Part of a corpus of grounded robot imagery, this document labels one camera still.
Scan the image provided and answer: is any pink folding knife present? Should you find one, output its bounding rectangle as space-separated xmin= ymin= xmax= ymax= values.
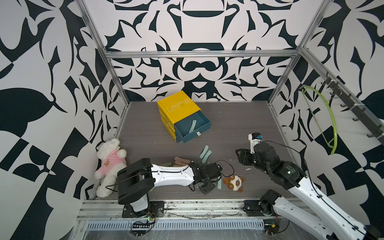
xmin=174 ymin=161 xmax=189 ymax=167
xmin=174 ymin=157 xmax=191 ymax=164

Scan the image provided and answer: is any green hanging hoop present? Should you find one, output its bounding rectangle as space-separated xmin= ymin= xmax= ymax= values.
xmin=300 ymin=85 xmax=339 ymax=156

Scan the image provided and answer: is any yellow teal drawer cabinet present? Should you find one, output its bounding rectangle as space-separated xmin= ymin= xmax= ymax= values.
xmin=157 ymin=91 xmax=201 ymax=143

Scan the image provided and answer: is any teal drawer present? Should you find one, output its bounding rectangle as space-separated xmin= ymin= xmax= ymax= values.
xmin=174 ymin=111 xmax=212 ymax=143

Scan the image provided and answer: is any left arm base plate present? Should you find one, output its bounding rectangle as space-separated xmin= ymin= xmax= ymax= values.
xmin=122 ymin=200 xmax=165 ymax=219

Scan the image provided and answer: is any aluminium frame rail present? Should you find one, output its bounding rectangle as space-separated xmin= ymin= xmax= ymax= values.
xmin=105 ymin=50 xmax=298 ymax=59

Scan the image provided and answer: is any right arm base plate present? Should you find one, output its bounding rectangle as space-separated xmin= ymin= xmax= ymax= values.
xmin=243 ymin=200 xmax=271 ymax=217

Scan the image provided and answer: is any black wall hook rack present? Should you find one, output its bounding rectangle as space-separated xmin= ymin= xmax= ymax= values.
xmin=322 ymin=73 xmax=384 ymax=145

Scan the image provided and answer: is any olive folding knife upper left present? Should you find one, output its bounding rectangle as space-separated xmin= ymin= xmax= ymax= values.
xmin=163 ymin=162 xmax=173 ymax=167

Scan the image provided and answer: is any white teddy bear pink shirt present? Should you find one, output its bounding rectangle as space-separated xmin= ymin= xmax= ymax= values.
xmin=95 ymin=138 xmax=127 ymax=198

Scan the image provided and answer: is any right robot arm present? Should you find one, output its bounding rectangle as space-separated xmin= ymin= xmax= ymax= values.
xmin=236 ymin=142 xmax=381 ymax=240

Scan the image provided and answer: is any pink folding knife top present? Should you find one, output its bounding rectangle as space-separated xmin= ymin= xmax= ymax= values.
xmin=174 ymin=157 xmax=191 ymax=164

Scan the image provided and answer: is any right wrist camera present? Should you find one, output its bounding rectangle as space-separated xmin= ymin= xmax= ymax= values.
xmin=248 ymin=132 xmax=262 ymax=154

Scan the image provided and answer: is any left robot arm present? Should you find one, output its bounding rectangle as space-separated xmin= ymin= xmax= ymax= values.
xmin=116 ymin=158 xmax=223 ymax=213

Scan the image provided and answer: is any brown white plush toy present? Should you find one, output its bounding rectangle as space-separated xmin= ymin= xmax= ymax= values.
xmin=223 ymin=175 xmax=245 ymax=193

